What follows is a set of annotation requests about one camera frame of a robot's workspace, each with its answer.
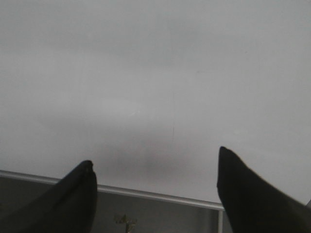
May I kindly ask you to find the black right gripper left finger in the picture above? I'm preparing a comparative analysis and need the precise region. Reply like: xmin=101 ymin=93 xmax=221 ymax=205
xmin=0 ymin=160 xmax=97 ymax=233

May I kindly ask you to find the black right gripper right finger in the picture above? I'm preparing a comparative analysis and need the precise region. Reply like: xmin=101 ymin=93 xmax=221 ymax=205
xmin=217 ymin=146 xmax=311 ymax=233

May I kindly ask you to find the small green plant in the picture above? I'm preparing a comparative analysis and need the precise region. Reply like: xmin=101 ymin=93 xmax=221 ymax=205
xmin=114 ymin=214 xmax=138 ymax=233

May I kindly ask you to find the white whiteboard with aluminium frame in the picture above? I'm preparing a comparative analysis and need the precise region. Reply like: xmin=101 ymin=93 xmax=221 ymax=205
xmin=0 ymin=0 xmax=311 ymax=208

